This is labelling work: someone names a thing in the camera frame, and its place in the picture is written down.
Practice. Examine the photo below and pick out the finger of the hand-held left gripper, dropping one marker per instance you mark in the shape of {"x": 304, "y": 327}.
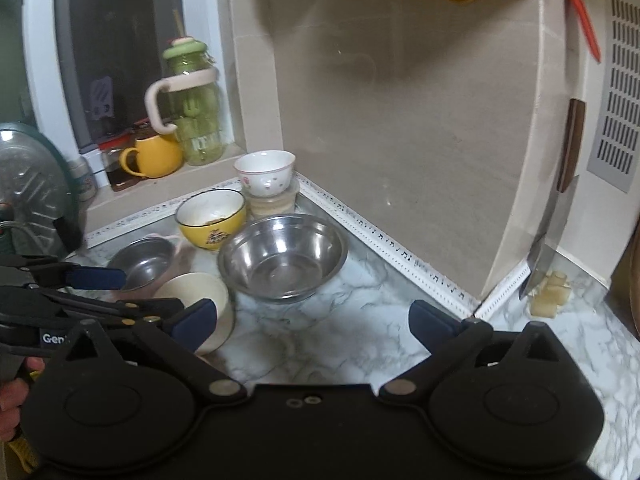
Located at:
{"x": 95, "y": 278}
{"x": 115, "y": 307}

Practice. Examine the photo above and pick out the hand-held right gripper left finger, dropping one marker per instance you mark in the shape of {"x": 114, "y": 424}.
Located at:
{"x": 196, "y": 320}

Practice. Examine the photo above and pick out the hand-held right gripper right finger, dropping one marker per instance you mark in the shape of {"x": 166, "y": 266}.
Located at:
{"x": 430, "y": 322}

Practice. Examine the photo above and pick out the cream bowl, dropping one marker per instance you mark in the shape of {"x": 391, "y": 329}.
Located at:
{"x": 220, "y": 300}

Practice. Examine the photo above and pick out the pink pot with steel lining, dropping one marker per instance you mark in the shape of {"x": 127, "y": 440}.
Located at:
{"x": 147, "y": 260}

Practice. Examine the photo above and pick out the stainless steel bowl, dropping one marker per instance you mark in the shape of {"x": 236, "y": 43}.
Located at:
{"x": 282, "y": 260}

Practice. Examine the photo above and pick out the person's left hand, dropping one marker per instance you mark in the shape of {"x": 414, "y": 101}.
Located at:
{"x": 15, "y": 395}

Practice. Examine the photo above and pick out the yellow ceramic bowl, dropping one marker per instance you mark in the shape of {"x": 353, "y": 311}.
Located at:
{"x": 212, "y": 230}

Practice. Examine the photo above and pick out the small white bottle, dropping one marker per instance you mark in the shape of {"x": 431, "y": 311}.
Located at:
{"x": 82, "y": 180}

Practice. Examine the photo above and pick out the jar of dark liquid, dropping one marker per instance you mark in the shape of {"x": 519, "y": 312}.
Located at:
{"x": 117, "y": 170}

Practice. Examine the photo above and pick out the clear dome dish cover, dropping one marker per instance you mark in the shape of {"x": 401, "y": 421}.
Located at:
{"x": 30, "y": 185}

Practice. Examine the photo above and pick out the yellow mesh basket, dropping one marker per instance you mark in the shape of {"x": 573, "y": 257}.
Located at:
{"x": 22, "y": 452}

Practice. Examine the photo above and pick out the yellow mug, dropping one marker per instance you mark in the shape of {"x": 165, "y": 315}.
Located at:
{"x": 155, "y": 157}

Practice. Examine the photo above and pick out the clear plastic container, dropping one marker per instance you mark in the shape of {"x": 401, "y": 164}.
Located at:
{"x": 272, "y": 207}

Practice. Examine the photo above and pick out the white floral bowl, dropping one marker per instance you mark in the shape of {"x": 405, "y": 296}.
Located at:
{"x": 265, "y": 172}

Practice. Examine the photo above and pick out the round wooden cutting board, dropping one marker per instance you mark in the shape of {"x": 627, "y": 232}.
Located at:
{"x": 627, "y": 290}

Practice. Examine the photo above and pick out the grey vent grille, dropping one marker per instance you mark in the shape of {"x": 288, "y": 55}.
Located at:
{"x": 617, "y": 100}

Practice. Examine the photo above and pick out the orange spatula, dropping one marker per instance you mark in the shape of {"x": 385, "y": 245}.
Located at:
{"x": 582, "y": 15}

